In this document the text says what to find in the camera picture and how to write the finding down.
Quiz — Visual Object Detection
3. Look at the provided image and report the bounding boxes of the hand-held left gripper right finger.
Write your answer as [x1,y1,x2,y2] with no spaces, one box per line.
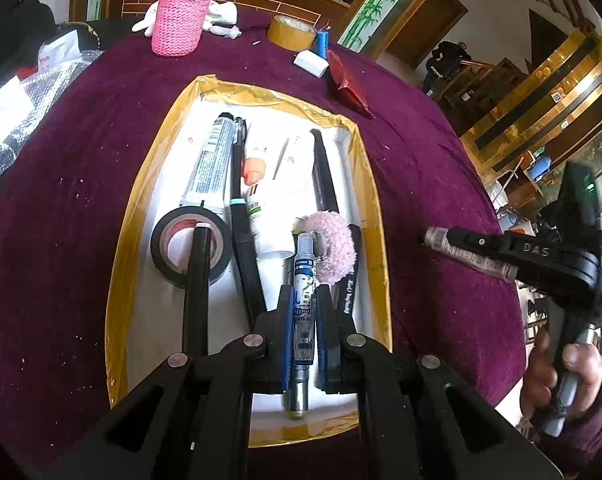
[315,285,562,480]

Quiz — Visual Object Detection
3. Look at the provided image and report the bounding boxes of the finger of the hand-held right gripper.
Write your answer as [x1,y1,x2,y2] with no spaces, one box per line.
[446,227,519,262]

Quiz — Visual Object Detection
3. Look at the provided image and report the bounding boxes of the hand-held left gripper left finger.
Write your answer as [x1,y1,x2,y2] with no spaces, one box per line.
[28,285,296,480]

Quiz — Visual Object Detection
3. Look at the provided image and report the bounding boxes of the silver tube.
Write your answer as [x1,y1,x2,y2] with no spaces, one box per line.
[423,226,519,282]

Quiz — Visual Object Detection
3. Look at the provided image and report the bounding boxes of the black marker pale green cap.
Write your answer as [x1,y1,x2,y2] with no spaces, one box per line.
[331,222,364,318]

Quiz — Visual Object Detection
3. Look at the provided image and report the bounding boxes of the blue white correction pen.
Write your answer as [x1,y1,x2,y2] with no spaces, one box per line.
[282,232,318,420]

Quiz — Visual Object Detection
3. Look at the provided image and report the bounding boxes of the black marker teal cap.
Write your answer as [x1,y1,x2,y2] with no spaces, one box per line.
[229,198,268,328]

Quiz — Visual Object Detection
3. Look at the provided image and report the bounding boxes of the white foam tray yellow tape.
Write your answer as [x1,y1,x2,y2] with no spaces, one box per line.
[105,75,392,448]

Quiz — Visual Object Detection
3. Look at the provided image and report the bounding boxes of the black tape roll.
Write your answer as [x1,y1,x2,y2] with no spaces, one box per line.
[150,205,234,290]

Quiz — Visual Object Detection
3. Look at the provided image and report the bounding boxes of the white glue bottle orange cap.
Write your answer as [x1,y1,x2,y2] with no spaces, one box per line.
[242,127,276,187]

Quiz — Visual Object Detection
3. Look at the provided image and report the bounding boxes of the thin black pen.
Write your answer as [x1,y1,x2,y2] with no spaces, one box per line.
[230,116,249,202]

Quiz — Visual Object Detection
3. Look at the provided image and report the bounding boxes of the white tube with grey cap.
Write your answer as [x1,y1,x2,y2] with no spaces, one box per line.
[179,112,238,217]

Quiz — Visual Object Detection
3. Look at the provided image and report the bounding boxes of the person's right forearm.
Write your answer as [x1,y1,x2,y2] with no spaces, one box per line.
[531,375,602,472]

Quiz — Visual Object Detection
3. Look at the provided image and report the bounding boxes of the person's right hand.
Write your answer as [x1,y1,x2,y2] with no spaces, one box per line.
[521,330,602,421]

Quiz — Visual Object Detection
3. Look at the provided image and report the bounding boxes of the wooden railing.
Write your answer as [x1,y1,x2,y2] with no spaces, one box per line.
[431,57,529,131]

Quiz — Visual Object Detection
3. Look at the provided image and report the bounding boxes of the golden display cabinet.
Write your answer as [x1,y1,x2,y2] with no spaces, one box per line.
[461,27,602,186]

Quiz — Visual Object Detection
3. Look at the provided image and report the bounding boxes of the red foil pouch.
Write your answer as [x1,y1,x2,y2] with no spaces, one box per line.
[326,50,376,120]

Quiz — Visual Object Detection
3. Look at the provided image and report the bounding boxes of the white block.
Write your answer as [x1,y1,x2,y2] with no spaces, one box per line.
[293,49,330,78]

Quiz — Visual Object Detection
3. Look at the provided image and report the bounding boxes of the bamboo painted pillar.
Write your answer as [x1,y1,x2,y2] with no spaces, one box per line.
[338,0,416,53]

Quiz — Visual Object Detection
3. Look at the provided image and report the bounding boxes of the yellow tape roll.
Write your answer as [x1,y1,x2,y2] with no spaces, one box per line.
[266,15,318,53]

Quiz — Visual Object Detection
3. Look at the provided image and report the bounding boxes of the white gloves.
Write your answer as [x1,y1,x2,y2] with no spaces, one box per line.
[131,0,242,41]

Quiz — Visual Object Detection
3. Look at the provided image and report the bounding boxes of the bottle in pink crochet sleeve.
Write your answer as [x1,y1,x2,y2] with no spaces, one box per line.
[151,0,218,57]

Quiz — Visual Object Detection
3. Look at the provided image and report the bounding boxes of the bubble wrap bag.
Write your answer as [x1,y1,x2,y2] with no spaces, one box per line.
[0,50,104,188]

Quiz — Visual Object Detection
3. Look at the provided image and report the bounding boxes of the white plastic bag red print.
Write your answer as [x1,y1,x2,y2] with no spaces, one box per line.
[33,30,82,76]

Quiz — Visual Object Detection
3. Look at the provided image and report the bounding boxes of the black bag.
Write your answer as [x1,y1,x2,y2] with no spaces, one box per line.
[0,0,104,91]

